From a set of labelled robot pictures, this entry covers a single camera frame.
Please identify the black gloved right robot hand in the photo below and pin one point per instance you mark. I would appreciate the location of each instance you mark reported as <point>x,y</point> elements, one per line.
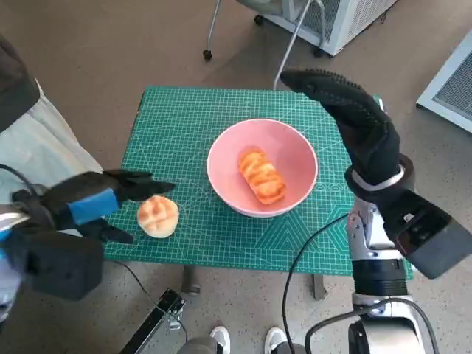
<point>372,144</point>

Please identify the black left robot hand blue tape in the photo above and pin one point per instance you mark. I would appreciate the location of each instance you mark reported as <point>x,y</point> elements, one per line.
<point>92,191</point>

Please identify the round scored toy bread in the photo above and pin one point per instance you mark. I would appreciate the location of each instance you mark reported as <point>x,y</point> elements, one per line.
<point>158,215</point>

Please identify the long braided toy bread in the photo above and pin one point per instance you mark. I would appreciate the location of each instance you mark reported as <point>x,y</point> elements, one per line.
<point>262,177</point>

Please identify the pink bowl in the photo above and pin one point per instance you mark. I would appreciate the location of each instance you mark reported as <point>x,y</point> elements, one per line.
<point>228,177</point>

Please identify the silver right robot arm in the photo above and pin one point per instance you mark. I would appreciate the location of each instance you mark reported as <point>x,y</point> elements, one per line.
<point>383,276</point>

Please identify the person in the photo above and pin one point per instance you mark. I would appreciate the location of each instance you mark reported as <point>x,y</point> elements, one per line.
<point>37,140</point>

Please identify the white framed mesh unit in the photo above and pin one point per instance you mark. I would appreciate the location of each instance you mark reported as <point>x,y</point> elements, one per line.
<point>453,85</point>

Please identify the white mesh cabinet on castors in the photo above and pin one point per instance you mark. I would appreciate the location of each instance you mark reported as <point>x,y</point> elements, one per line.
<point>350,26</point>

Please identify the grey table leg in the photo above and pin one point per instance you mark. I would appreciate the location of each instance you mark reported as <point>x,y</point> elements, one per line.
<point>189,280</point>
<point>318,287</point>

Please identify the green cutting mat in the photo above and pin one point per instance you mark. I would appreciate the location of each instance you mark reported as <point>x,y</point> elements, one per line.
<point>221,243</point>

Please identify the person's leg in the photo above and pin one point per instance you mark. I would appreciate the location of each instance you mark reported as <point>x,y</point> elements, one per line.
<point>291,348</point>
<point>199,346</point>

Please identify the white shoe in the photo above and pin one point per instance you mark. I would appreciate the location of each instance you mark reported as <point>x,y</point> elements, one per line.
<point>220,337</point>
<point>273,337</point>

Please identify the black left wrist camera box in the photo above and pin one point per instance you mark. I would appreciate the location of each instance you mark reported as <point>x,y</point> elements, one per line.
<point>62,265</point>

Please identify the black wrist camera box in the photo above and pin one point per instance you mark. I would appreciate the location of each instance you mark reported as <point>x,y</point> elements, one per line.
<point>431,236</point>
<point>62,265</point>

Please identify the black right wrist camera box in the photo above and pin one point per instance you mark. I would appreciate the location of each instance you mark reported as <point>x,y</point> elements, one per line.
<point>431,236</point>

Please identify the silver metal frame chair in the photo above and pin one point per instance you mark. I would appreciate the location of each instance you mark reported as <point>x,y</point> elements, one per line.
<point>289,48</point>

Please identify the black metal bar with bracket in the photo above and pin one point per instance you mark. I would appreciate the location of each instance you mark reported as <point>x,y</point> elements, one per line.
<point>151,324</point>

